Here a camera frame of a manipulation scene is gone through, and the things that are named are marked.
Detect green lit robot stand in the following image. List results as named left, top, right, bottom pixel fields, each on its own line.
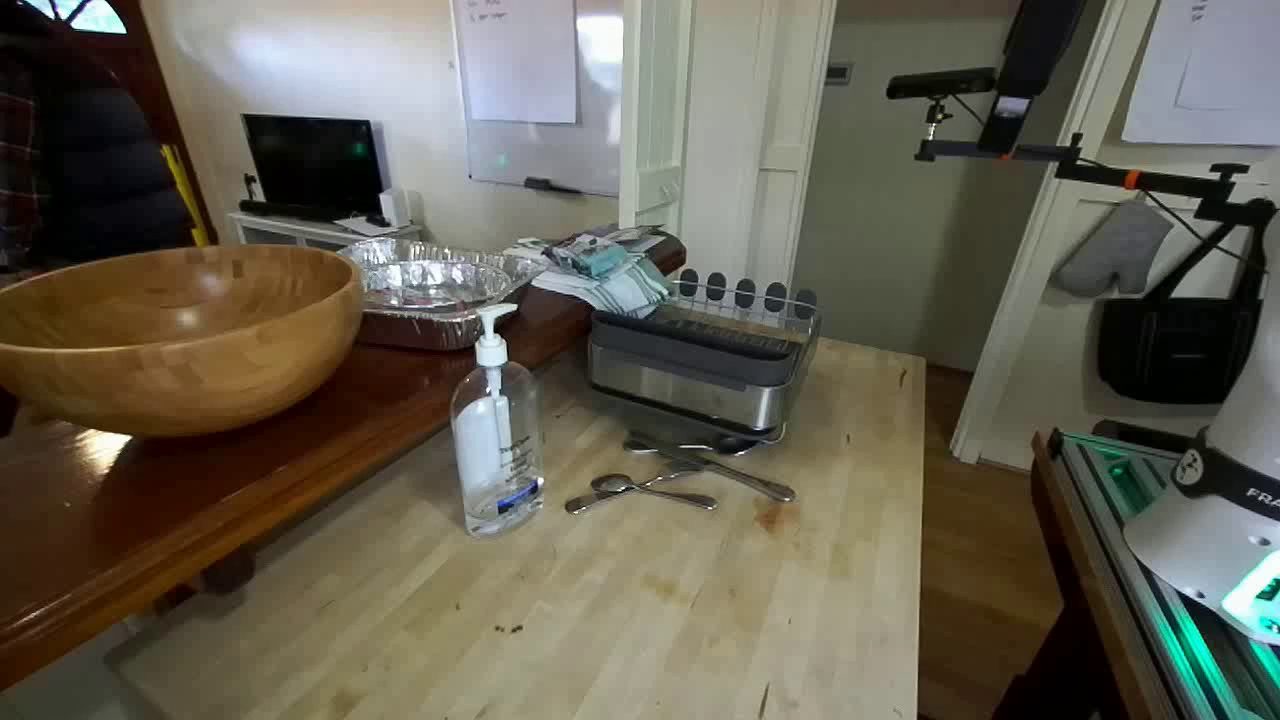
left=993, top=421, right=1280, bottom=720

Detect white paper sheet on whiteboard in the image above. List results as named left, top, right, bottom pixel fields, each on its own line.
left=451, top=0, right=586, bottom=128

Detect brown wooden table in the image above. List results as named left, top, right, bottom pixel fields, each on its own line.
left=0, top=234, right=694, bottom=698

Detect metal spoon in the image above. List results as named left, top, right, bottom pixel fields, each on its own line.
left=559, top=467, right=726, bottom=522

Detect white wall poster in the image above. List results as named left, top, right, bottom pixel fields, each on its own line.
left=1116, top=0, right=1280, bottom=154

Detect white desk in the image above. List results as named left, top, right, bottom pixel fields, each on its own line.
left=226, top=195, right=433, bottom=257

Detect grey oven mitt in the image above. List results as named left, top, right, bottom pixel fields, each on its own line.
left=1047, top=195, right=1178, bottom=302

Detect wall whiteboard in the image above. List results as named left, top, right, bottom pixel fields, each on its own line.
left=448, top=0, right=627, bottom=199

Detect metal utensils on table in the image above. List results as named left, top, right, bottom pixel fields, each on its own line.
left=621, top=429, right=799, bottom=508

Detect large wooden bowl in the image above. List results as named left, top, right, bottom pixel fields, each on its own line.
left=0, top=242, right=367, bottom=441

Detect black camera boom stand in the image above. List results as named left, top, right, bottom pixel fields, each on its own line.
left=916, top=95, right=1280, bottom=311

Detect metal fork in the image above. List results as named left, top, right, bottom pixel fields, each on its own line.
left=638, top=445, right=774, bottom=497

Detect steel and grey plate rack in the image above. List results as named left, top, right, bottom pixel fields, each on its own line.
left=586, top=263, right=824, bottom=457

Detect person in dark vest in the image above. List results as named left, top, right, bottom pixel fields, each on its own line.
left=0, top=0, right=197, bottom=275

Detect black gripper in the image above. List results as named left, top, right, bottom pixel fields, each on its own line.
left=976, top=0, right=1094, bottom=159

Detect clear pump sanitizer bottle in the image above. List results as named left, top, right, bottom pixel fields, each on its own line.
left=448, top=302, right=547, bottom=539

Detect yellow stick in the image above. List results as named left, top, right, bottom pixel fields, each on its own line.
left=155, top=140, right=216, bottom=253

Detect teal packet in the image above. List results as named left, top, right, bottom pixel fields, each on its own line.
left=569, top=235, right=638, bottom=286

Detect black hanging bag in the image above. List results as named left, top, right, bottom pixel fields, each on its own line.
left=1096, top=244, right=1270, bottom=408

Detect black computer monitor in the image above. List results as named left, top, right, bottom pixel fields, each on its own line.
left=242, top=111, right=394, bottom=227

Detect striped kitchen towel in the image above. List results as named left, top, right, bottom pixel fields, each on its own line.
left=503, top=226, right=685, bottom=320

